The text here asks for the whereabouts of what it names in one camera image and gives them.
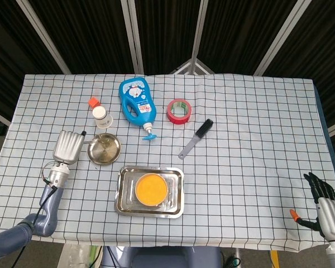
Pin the small orange block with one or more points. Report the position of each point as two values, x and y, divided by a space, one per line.
93 102

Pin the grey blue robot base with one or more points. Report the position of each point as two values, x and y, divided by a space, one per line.
162 258

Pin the round steel plate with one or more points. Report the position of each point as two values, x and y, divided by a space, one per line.
104 155

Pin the metal spoon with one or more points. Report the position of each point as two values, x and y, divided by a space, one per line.
104 139

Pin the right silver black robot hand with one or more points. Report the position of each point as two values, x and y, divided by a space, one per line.
332 217

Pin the blue pump detergent bottle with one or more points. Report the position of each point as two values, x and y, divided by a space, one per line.
136 106

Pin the white paper cup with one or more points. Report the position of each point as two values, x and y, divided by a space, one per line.
102 118

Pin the rectangular steel tray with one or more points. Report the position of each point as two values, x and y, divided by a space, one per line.
174 206

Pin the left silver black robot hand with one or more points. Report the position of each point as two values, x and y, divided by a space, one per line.
68 146

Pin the beige round bowl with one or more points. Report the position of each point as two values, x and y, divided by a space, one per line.
151 205

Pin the white black checkered tablecloth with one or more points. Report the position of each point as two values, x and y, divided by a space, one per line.
240 181

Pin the red tape roll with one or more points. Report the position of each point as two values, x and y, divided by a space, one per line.
178 118

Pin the grey brush black bristles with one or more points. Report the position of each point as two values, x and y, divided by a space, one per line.
194 141

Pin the black folding partition screen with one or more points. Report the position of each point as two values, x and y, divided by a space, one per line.
162 28

